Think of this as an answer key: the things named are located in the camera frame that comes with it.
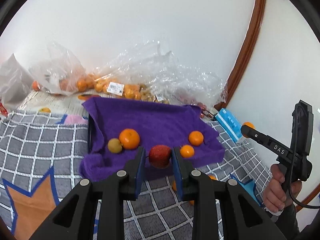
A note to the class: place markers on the small yellow-green fruit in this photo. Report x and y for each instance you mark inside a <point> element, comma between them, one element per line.
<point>114,145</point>

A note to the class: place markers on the large orange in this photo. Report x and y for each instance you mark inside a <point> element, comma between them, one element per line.
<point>129,139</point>
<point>174,187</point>

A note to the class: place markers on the brown wooden frame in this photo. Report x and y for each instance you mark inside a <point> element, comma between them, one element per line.
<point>277,66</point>

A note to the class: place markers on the large orange right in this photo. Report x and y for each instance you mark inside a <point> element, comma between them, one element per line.
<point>129,139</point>

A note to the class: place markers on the person's right hand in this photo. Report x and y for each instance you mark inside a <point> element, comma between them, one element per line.
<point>274,197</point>

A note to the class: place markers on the purple towel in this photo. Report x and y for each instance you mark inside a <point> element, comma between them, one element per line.
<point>156,124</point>

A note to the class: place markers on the oval glossy orange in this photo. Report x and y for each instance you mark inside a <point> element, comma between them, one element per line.
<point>212,177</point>

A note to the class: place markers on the bagged oranges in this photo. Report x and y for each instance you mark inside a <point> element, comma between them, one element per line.
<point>90,85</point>

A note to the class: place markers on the blue tissue pack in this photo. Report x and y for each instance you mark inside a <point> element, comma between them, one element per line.
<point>230,123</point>

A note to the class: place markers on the red dates packet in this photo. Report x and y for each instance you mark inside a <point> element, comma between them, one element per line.
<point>186,99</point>

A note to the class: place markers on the small orange left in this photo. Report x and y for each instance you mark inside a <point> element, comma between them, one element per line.
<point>187,151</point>

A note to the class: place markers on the clear plastic bags pile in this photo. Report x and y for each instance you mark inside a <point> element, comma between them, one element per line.
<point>144,63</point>

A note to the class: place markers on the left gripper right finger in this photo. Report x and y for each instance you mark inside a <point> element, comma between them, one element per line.
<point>242,217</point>

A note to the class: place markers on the large orange lower left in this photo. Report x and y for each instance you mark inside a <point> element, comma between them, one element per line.
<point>174,187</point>

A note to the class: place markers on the red apple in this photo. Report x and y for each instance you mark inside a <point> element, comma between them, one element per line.
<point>159,156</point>

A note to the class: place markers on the medium orange centre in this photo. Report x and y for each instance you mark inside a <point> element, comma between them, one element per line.
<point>196,138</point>

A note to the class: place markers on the white plastic bag left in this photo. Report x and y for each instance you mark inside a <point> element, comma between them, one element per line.
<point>16,83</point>

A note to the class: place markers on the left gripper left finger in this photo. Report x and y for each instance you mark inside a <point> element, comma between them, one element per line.
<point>95,207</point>

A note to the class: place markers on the grey checkered blanket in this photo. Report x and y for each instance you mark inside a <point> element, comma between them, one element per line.
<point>40,160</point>

